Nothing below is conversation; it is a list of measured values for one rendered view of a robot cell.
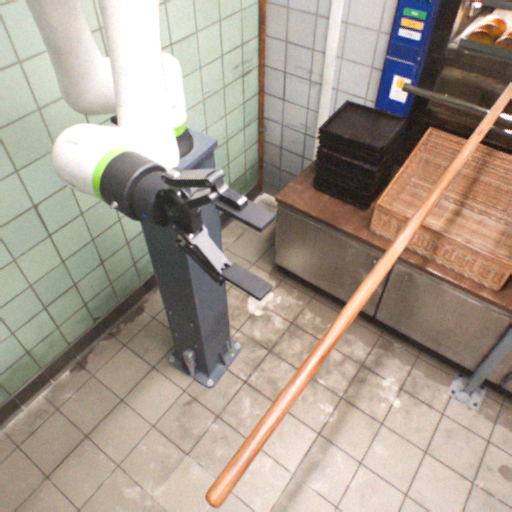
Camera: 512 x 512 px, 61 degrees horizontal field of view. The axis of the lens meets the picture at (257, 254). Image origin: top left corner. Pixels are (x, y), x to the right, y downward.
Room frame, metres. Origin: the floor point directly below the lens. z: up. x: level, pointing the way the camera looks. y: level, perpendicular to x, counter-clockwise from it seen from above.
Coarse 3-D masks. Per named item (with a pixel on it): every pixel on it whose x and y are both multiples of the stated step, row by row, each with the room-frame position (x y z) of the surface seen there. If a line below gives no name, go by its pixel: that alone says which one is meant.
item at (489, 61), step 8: (448, 48) 1.73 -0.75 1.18; (456, 48) 1.72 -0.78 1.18; (464, 48) 1.72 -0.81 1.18; (448, 56) 1.72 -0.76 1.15; (456, 56) 1.70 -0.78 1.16; (464, 56) 1.69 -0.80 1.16; (472, 56) 1.67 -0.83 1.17; (480, 56) 1.65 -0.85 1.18; (488, 56) 1.65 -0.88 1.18; (496, 56) 1.65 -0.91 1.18; (480, 64) 1.65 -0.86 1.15; (488, 64) 1.63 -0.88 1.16; (496, 64) 1.62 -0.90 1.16; (504, 64) 1.60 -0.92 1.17; (504, 72) 1.59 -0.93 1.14
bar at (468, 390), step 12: (408, 84) 1.44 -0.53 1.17; (420, 96) 1.40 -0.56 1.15; (432, 96) 1.38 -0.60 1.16; (444, 96) 1.36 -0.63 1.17; (468, 108) 1.30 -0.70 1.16; (480, 108) 1.29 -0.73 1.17; (504, 120) 1.23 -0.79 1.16; (504, 336) 0.87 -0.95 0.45; (504, 348) 0.83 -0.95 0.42; (492, 360) 0.84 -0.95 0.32; (456, 372) 0.94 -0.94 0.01; (480, 372) 0.84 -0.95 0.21; (456, 384) 0.88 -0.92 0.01; (468, 384) 0.84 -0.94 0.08; (480, 384) 0.88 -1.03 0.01; (456, 396) 0.82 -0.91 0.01; (468, 396) 0.82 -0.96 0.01; (480, 396) 0.82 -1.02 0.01
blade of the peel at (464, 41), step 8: (488, 16) 2.02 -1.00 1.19; (480, 24) 1.94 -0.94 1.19; (504, 32) 1.85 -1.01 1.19; (464, 40) 1.74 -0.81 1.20; (472, 40) 1.73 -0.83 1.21; (496, 40) 1.78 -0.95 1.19; (472, 48) 1.72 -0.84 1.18; (480, 48) 1.70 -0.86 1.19; (488, 48) 1.68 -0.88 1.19; (496, 48) 1.67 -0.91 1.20; (504, 56) 1.65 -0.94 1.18
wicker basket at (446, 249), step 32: (416, 160) 1.62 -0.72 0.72; (448, 160) 1.58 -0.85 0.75; (480, 160) 1.52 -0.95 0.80; (384, 192) 1.37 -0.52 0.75; (448, 192) 1.52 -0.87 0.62; (480, 192) 1.46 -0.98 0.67; (384, 224) 1.34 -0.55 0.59; (480, 224) 1.34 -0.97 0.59; (448, 256) 1.16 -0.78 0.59; (480, 256) 1.05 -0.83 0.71
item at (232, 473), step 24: (504, 96) 1.30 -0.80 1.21; (456, 168) 0.94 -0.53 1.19; (432, 192) 0.84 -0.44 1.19; (408, 240) 0.69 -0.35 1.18; (384, 264) 0.61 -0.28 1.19; (360, 288) 0.55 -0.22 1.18; (336, 336) 0.43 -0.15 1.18; (312, 360) 0.38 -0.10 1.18; (288, 384) 0.34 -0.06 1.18; (288, 408) 0.30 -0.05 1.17; (264, 432) 0.25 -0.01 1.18; (240, 456) 0.22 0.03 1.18; (216, 480) 0.18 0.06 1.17; (216, 504) 0.15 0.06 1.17
